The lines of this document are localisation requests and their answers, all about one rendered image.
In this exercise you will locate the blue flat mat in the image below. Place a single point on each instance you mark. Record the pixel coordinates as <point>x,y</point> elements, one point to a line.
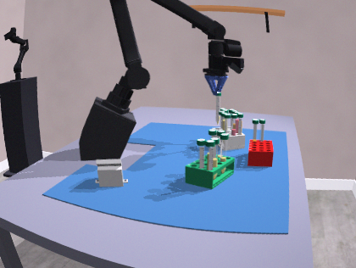
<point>255,199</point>

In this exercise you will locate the green tube rack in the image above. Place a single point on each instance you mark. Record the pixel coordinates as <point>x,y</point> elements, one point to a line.
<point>204,177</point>

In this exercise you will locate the red tube rack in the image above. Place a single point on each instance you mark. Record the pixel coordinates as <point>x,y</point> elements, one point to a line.
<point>258,157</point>

